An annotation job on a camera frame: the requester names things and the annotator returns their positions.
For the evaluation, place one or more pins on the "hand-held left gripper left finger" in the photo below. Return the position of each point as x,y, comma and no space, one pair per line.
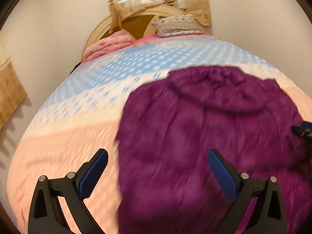
93,173

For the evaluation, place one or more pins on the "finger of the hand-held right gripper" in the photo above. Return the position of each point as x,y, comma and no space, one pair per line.
303,129

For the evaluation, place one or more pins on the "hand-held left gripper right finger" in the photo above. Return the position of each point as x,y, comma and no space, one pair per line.
223,175

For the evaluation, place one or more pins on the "purple hooded puffer jacket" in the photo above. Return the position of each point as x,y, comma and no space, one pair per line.
195,139

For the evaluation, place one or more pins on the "polka dot bedsheet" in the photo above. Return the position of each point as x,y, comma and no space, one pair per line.
73,126

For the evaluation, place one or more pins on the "beige floral side curtain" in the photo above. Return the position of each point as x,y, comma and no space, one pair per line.
11,90

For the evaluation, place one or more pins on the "pink folded blanket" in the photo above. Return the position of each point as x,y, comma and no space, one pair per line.
109,43

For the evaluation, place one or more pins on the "cream wooden headboard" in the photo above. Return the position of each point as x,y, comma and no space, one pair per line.
102,29

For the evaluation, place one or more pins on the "striped pillow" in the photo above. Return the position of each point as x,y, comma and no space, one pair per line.
178,25

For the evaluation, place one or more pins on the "beige floral window curtain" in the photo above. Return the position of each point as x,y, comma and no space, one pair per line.
195,2

